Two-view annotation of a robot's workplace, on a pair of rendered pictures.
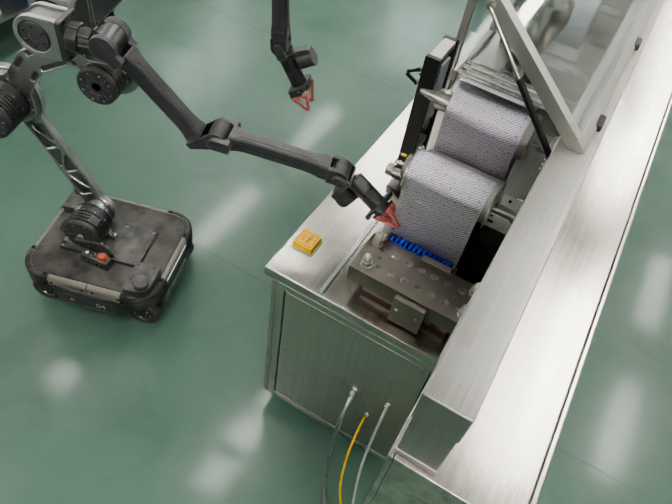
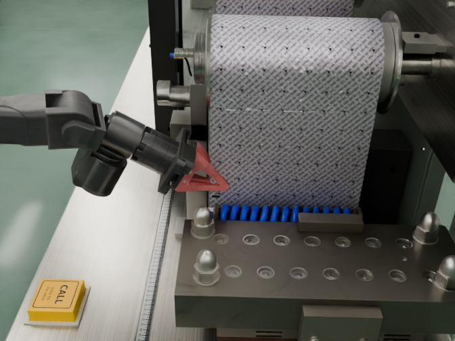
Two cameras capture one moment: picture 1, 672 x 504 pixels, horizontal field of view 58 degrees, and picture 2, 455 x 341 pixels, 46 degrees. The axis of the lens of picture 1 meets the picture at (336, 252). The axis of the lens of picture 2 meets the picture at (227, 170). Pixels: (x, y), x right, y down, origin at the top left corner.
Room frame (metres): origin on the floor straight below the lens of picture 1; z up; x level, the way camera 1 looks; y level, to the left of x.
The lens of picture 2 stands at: (0.67, 0.07, 1.53)
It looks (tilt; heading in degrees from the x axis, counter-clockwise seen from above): 32 degrees down; 339
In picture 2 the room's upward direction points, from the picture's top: 1 degrees clockwise
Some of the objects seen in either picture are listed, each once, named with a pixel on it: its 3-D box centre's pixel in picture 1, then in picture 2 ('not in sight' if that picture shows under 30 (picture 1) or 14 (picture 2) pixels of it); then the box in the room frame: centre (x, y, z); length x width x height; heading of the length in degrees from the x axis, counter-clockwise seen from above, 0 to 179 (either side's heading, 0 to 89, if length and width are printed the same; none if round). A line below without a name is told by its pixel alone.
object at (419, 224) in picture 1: (428, 231); (287, 165); (1.28, -0.26, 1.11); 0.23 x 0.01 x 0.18; 69
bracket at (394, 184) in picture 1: (393, 202); (189, 160); (1.43, -0.15, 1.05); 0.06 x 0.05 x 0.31; 69
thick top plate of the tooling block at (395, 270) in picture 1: (417, 285); (319, 273); (1.15, -0.26, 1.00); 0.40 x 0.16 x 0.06; 69
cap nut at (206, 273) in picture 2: (367, 259); (206, 264); (1.17, -0.10, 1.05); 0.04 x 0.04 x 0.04
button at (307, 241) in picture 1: (307, 241); (57, 299); (1.32, 0.10, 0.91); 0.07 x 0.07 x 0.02; 69
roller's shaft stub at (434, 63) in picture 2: (505, 212); (411, 63); (1.27, -0.45, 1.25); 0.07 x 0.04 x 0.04; 69
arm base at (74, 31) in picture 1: (80, 38); not in sight; (1.41, 0.80, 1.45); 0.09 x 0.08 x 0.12; 176
